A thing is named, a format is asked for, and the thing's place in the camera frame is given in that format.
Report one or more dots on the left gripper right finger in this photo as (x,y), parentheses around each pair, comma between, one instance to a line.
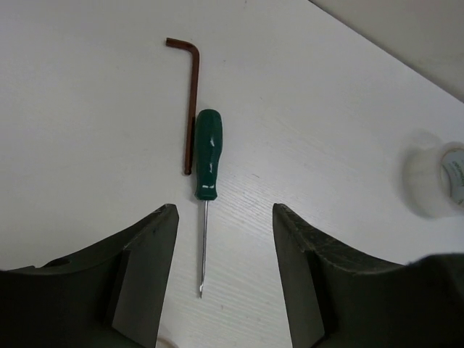
(338,296)

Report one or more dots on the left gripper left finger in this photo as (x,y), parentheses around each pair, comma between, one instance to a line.
(109,294)

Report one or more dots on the clear tape roll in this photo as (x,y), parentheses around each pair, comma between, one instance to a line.
(432,176)

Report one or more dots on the green handled screwdriver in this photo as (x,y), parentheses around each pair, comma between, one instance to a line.
(208,147)

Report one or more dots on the dark brown hex key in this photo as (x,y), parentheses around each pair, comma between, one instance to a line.
(192,98)

